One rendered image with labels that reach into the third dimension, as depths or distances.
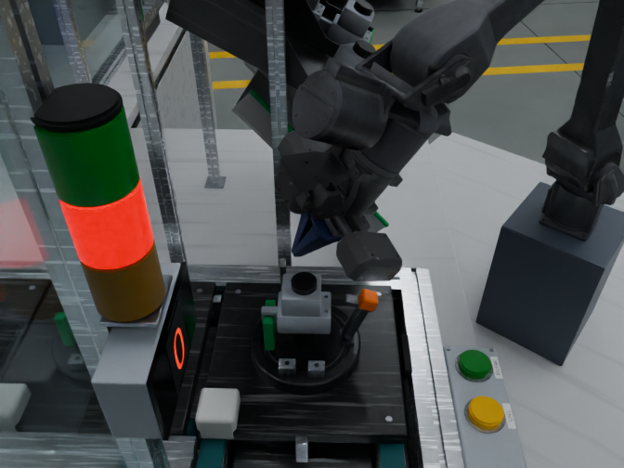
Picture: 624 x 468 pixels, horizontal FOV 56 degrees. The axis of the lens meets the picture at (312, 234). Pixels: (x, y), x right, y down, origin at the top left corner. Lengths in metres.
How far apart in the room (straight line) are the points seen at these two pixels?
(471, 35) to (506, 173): 0.83
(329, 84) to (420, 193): 0.76
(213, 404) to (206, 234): 0.48
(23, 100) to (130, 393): 0.20
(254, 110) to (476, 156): 0.69
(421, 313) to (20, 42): 0.64
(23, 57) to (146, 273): 0.15
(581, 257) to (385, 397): 0.31
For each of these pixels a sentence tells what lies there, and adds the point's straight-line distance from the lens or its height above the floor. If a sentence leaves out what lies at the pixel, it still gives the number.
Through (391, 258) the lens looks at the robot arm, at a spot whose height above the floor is 1.20.
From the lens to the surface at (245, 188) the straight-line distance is 1.23.
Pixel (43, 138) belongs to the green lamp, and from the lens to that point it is 0.35.
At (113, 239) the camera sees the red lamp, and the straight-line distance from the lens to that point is 0.38.
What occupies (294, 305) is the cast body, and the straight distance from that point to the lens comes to 0.67.
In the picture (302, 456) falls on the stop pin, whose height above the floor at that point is 0.94.
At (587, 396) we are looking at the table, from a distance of 0.94.
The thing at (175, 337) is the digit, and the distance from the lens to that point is 0.47.
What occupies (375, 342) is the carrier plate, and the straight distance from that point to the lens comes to 0.78.
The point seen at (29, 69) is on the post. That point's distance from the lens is 0.35.
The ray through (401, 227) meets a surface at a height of 0.86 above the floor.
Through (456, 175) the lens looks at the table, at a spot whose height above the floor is 0.86.
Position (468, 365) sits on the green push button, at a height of 0.97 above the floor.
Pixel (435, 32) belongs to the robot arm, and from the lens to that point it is 0.53.
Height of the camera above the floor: 1.57
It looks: 40 degrees down
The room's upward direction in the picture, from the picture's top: straight up
